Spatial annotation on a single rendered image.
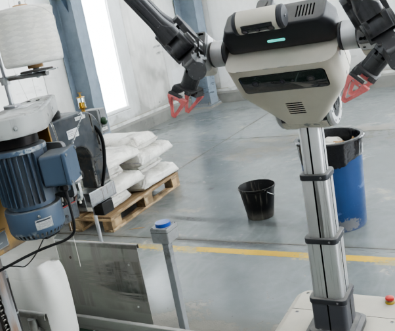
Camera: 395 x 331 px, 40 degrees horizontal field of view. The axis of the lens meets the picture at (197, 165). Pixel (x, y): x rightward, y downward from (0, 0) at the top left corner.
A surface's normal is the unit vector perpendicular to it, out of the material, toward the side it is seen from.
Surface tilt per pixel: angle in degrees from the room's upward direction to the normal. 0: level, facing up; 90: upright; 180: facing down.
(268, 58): 40
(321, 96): 130
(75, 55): 90
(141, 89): 90
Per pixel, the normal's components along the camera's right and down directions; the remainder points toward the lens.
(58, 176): -0.07, 0.27
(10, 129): 0.27, 0.22
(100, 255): -0.47, 0.31
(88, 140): 0.87, -0.03
